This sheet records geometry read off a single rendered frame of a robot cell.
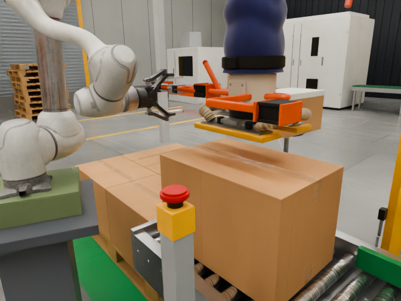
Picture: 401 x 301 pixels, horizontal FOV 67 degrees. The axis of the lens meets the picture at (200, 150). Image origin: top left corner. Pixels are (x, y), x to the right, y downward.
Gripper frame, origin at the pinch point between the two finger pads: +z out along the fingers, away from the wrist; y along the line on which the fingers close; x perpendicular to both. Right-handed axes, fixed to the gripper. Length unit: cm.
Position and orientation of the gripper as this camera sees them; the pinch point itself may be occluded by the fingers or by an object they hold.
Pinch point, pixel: (179, 94)
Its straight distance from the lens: 125.7
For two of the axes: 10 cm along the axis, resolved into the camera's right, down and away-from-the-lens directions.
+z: 7.6, -1.9, 6.2
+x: 6.5, 2.2, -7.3
